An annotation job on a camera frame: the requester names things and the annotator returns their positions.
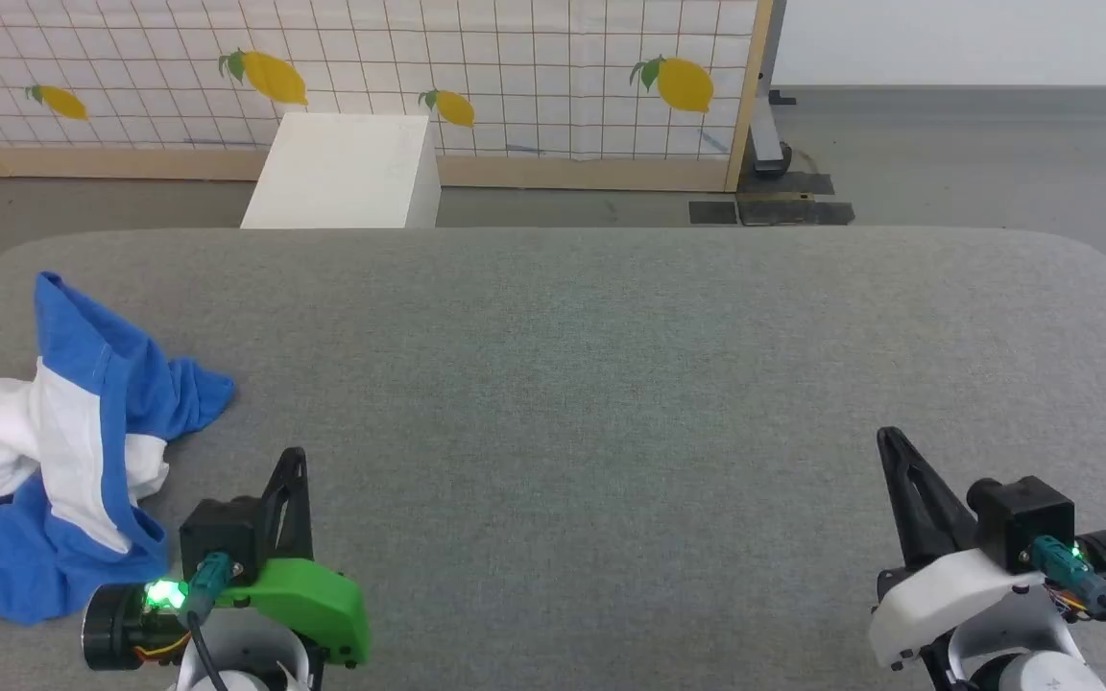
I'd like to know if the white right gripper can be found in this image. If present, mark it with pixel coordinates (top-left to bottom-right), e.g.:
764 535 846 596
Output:
867 427 1106 671

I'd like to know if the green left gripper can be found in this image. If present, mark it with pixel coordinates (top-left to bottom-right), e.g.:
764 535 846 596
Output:
83 447 373 673

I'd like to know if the blue and white garment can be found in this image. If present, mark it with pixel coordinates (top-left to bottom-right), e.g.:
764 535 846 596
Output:
0 271 237 637

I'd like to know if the white cardboard box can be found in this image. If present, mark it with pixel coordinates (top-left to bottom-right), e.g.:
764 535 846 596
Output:
240 112 443 230

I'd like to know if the grey metal panel stand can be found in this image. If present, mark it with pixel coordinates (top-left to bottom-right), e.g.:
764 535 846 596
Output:
750 0 797 179

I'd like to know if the lemon print partition panel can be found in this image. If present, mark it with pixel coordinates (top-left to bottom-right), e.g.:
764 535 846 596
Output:
0 0 777 194

